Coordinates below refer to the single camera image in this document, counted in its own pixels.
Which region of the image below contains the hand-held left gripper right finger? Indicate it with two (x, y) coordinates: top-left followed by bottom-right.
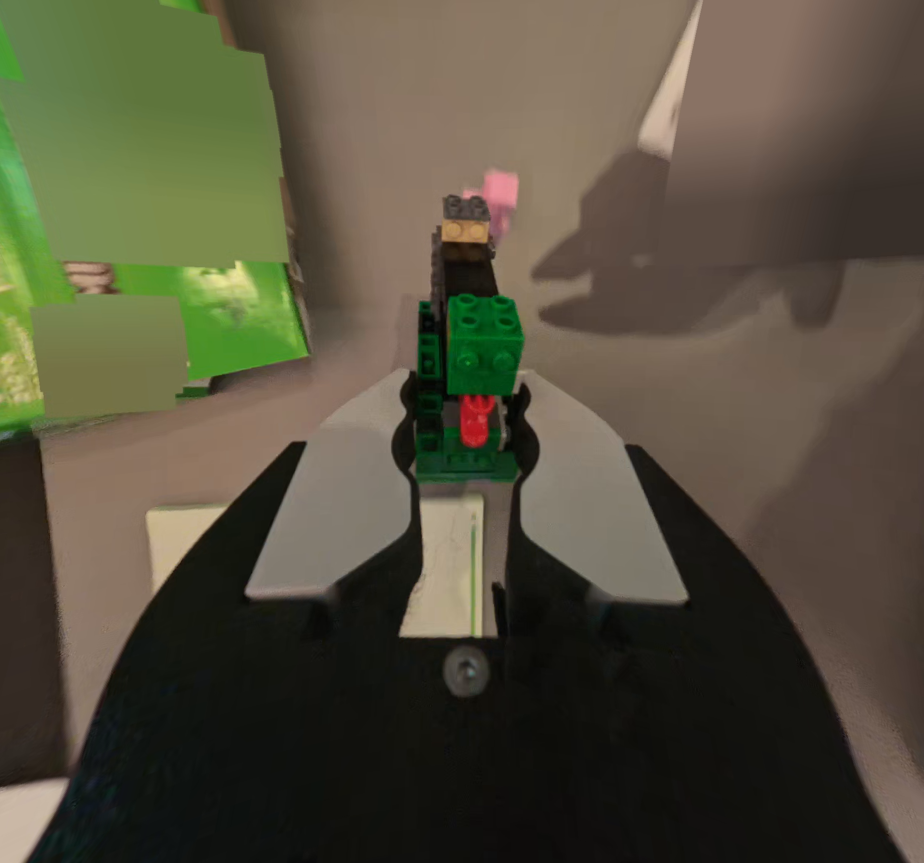
(505, 368), (692, 605)

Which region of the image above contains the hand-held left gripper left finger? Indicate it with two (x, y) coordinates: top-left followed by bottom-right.
(244, 367), (423, 604)

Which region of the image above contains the green brick model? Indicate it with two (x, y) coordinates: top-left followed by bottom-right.
(413, 193), (526, 483)

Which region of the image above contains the grey desk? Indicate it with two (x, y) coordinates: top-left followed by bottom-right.
(39, 0), (924, 806)

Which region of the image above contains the pale green instruction booklet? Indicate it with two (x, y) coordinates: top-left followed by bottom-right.
(146, 491), (501, 639)

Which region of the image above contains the green toy box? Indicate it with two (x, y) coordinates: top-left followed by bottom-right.
(0, 0), (313, 438)

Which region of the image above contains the pink brick figure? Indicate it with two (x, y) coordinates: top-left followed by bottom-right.
(462, 168), (521, 239)

